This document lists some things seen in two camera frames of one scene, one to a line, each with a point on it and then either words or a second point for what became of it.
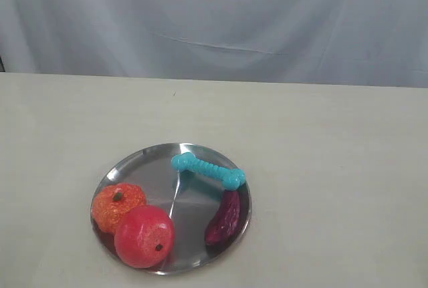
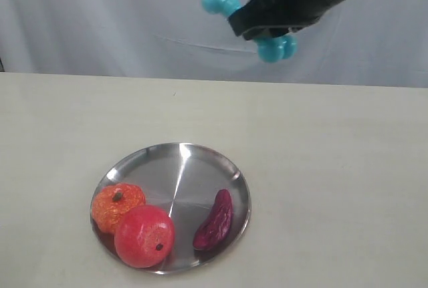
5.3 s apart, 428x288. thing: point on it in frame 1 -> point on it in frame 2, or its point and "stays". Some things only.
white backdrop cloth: x=332 y=26 stays
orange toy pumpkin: x=112 y=201 stays
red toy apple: x=144 y=236 stays
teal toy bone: x=231 y=178 -> x=270 y=50
